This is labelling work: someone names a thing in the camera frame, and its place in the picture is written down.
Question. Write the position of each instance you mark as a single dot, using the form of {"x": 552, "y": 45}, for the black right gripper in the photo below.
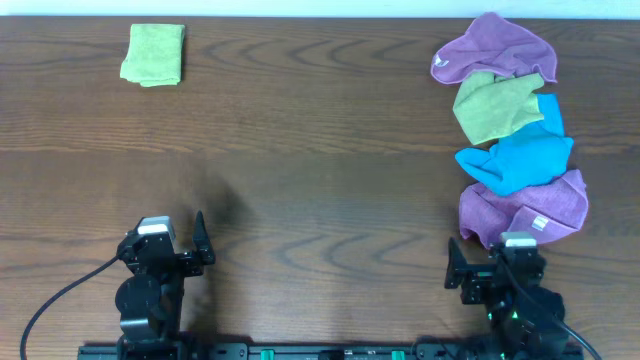
{"x": 478, "y": 276}

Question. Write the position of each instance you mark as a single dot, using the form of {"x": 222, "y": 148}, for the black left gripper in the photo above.
{"x": 192, "y": 260}

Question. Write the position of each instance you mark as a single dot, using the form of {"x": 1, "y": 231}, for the light green cloth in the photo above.
{"x": 154, "y": 56}

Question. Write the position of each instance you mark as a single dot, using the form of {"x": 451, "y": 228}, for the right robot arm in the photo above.
{"x": 523, "y": 316}

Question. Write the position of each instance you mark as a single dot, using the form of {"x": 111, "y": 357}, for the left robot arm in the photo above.
{"x": 150, "y": 301}

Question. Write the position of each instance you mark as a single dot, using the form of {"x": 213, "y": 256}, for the purple cloth at bottom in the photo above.
{"x": 547, "y": 212}

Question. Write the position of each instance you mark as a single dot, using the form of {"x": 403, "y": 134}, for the purple cloth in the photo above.
{"x": 547, "y": 212}
{"x": 494, "y": 44}

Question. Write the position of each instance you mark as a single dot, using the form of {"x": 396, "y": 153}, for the blue crumpled cloth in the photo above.
{"x": 532, "y": 156}

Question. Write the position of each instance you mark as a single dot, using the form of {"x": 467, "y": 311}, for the olive green crumpled cloth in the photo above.
{"x": 490, "y": 107}

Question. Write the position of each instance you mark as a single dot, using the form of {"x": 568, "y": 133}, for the purple cloth at top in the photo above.
{"x": 494, "y": 44}

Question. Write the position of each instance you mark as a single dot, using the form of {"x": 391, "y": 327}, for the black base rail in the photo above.
{"x": 241, "y": 351}

